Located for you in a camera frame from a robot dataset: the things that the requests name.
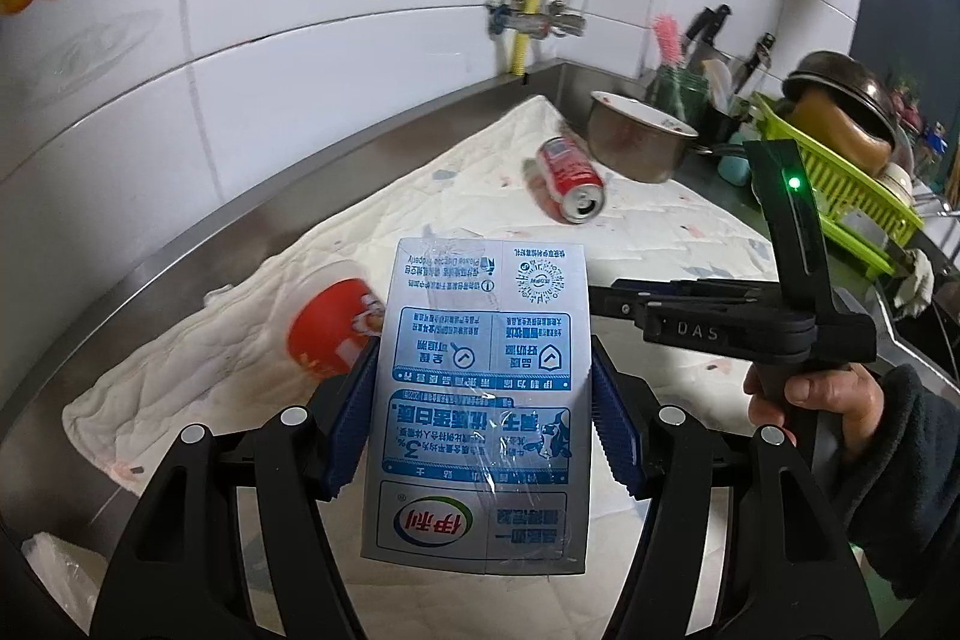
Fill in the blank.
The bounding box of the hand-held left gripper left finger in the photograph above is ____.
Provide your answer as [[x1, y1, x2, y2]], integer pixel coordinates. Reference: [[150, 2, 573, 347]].
[[90, 332, 383, 640]]

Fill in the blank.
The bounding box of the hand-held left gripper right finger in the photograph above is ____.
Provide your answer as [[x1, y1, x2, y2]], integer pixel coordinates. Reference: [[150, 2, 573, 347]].
[[589, 336, 878, 640]]

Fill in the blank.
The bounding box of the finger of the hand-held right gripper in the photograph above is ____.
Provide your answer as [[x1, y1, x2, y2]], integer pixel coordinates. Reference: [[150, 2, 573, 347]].
[[611, 277, 785, 305], [589, 284, 661, 330]]

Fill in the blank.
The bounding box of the red white plastic cup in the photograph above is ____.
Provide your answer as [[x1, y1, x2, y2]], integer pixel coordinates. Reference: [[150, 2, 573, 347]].
[[287, 278, 387, 382]]

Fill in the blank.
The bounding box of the blue and white milk carton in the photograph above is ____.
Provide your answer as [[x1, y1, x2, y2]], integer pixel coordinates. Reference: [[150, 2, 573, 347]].
[[360, 237, 593, 577]]

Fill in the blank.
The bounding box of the red soda can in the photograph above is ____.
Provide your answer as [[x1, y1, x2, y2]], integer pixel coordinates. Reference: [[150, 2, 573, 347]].
[[536, 136, 605, 223]]

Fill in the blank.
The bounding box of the person's right forearm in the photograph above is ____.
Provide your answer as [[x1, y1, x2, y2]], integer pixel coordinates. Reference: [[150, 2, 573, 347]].
[[814, 362, 960, 585]]

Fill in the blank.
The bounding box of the person's right hand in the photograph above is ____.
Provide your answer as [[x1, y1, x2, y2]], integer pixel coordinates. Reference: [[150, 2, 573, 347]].
[[742, 361, 890, 461]]

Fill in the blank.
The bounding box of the white quilted mat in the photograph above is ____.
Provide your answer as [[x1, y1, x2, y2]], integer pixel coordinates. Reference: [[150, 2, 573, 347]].
[[61, 94, 785, 611]]

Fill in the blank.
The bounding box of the green dish rack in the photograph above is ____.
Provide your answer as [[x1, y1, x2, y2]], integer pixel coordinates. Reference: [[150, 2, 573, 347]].
[[750, 91, 925, 277]]

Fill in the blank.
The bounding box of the white rag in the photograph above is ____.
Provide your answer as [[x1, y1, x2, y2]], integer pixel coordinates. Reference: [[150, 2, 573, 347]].
[[896, 250, 935, 319]]

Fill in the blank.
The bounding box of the white bowl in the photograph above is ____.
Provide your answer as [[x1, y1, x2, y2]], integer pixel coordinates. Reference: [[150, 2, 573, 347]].
[[877, 164, 916, 206]]

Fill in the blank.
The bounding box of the steel sink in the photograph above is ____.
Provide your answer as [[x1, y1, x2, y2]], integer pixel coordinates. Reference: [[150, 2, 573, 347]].
[[877, 302, 960, 386]]

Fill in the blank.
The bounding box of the brown pot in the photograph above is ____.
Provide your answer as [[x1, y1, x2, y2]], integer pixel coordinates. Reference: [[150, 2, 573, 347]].
[[780, 92, 893, 176]]

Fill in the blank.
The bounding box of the steel pot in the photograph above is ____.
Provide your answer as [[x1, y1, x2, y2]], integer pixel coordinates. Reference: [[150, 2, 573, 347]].
[[586, 91, 743, 184]]

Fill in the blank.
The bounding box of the white rice scoop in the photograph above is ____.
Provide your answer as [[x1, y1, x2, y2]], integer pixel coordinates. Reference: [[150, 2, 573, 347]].
[[701, 56, 732, 109]]

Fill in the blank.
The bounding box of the pink brush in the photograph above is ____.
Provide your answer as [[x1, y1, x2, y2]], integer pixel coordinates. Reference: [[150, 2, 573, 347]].
[[651, 14, 683, 67]]

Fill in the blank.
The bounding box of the metal valve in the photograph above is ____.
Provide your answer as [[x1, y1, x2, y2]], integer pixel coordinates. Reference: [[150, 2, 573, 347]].
[[486, 0, 530, 37], [544, 2, 586, 37]]

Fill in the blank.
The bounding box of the white plastic bag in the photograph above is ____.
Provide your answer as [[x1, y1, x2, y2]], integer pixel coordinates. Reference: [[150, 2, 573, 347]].
[[22, 531, 102, 633]]

